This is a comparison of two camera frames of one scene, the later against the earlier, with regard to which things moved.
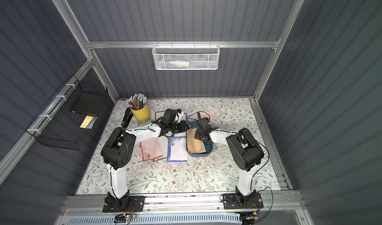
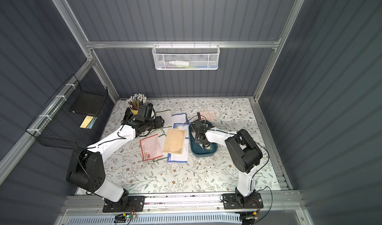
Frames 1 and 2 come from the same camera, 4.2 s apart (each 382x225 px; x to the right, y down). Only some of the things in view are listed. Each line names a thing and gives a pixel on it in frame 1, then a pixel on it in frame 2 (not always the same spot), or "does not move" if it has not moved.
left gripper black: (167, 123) to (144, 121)
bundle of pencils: (137, 101) does not move
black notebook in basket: (87, 103) does not move
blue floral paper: (177, 150) does not move
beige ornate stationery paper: (194, 145) to (174, 142)
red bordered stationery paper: (151, 149) does not move
